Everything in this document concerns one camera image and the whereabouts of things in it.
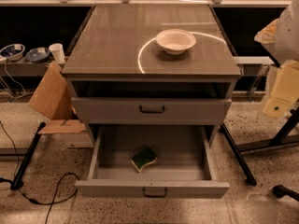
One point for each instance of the green yellow sponge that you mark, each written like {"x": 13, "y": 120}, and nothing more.
{"x": 143, "y": 158}

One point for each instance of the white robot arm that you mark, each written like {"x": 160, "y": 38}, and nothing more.
{"x": 281, "y": 38}

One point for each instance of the grey drawer cabinet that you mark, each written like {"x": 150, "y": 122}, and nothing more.
{"x": 117, "y": 56}

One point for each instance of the closed upper drawer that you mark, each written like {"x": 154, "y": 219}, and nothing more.
{"x": 156, "y": 111}

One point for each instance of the white bowl on counter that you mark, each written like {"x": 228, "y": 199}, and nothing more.
{"x": 175, "y": 41}

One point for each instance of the open middle drawer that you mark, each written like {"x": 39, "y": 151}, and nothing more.
{"x": 184, "y": 167}

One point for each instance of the brown cardboard box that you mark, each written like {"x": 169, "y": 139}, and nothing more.
{"x": 53, "y": 100}

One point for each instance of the white paper cup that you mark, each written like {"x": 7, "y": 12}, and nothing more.
{"x": 57, "y": 51}

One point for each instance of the blue bowl right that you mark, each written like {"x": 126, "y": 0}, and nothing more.
{"x": 38, "y": 55}

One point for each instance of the blue bowl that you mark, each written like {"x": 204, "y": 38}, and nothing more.
{"x": 38, "y": 55}
{"x": 13, "y": 52}

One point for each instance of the black right stand leg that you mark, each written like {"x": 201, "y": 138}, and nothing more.
{"x": 250, "y": 180}

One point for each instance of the black stand leg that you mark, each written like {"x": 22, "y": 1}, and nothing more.
{"x": 250, "y": 180}
{"x": 17, "y": 181}

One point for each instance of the grey side shelf left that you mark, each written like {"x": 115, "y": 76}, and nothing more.
{"x": 23, "y": 68}

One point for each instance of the blue bowl left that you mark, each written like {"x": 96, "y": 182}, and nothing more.
{"x": 13, "y": 52}

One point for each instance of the black left stand leg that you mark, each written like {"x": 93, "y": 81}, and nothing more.
{"x": 17, "y": 181}

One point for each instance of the black caster foot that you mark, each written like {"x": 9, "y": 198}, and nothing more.
{"x": 281, "y": 191}

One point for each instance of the black stand frame right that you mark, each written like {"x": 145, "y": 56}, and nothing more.
{"x": 283, "y": 136}

